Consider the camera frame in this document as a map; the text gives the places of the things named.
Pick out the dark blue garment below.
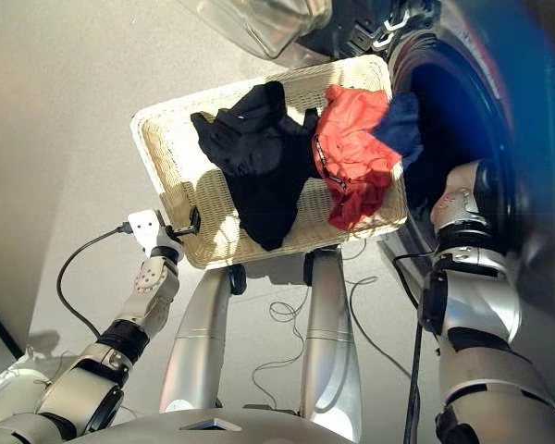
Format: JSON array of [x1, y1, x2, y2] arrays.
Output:
[[372, 93, 427, 168]]

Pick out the pale woven laundry basket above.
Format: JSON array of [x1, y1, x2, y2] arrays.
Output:
[[129, 54, 409, 271]]

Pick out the black wheeled basket stand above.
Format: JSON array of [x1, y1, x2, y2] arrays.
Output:
[[228, 251, 316, 296]]

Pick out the round glass washing machine door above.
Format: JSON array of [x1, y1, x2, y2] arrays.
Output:
[[179, 0, 413, 62]]

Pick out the grey washing machine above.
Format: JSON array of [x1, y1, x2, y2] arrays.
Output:
[[295, 0, 555, 334]]

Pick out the black garment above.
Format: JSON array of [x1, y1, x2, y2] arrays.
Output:
[[190, 81, 324, 253]]

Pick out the silver robot leg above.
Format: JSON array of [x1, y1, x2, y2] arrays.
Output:
[[159, 266, 235, 415], [300, 244, 364, 443]]

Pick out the orange-red garment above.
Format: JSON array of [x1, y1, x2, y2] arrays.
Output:
[[312, 84, 403, 231]]

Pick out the silver robot torso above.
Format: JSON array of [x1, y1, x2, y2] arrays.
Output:
[[0, 407, 352, 444]]

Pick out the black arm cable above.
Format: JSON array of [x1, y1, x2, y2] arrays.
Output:
[[391, 252, 441, 444], [56, 223, 132, 339]]

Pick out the thin black floor cable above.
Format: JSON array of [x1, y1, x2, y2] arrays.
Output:
[[251, 238, 413, 409]]

